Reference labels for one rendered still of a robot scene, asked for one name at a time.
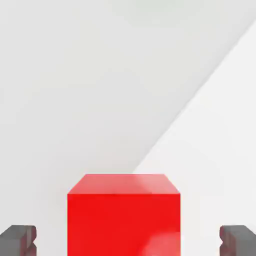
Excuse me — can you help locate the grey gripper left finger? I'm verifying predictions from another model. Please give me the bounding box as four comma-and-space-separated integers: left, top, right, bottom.
0, 224, 38, 256

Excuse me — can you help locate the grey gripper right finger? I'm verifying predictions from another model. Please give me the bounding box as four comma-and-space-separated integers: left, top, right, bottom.
219, 224, 256, 256

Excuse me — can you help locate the small red cube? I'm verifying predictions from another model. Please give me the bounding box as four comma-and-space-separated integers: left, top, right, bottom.
67, 173, 181, 256

